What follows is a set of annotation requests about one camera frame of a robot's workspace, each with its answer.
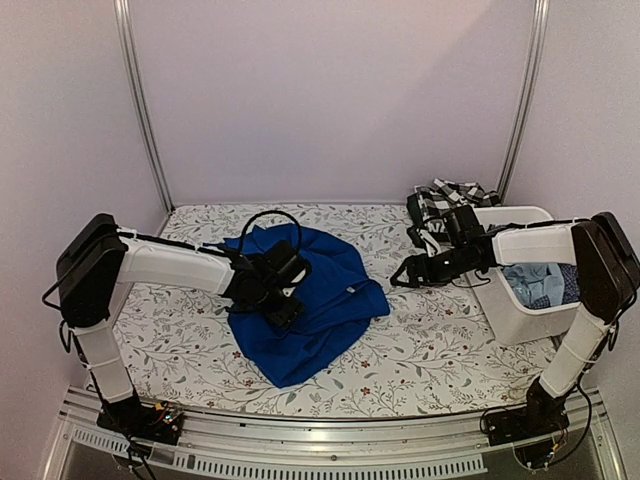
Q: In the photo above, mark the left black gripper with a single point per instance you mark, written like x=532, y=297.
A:
x=285, y=315

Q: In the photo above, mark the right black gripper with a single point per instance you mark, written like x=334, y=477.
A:
x=414, y=263

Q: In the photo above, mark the blue pleated skirt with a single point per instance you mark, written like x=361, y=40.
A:
x=340, y=302

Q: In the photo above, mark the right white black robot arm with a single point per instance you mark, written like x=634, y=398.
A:
x=581, y=272

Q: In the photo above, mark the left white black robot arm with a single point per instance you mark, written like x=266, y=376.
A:
x=104, y=261

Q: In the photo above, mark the white plastic laundry basket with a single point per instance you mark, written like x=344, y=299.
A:
x=511, y=322

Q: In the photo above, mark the dark green printed garment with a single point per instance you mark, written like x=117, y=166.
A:
x=425, y=225

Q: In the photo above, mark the black white checkered garment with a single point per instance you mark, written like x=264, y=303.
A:
x=461, y=194

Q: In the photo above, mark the floral patterned table mat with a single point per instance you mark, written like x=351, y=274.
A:
x=361, y=347

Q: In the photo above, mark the light blue shirt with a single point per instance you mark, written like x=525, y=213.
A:
x=516, y=274

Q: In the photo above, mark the dark blue checkered garment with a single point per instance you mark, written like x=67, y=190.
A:
x=558, y=287

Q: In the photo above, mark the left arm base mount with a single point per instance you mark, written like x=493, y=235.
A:
x=134, y=420

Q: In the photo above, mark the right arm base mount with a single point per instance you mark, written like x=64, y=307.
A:
x=537, y=417

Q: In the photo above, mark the right aluminium frame post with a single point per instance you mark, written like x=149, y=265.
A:
x=531, y=72

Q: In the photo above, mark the aluminium frame post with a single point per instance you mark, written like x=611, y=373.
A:
x=134, y=75
x=531, y=72

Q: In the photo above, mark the left aluminium frame post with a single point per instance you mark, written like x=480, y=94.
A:
x=134, y=75

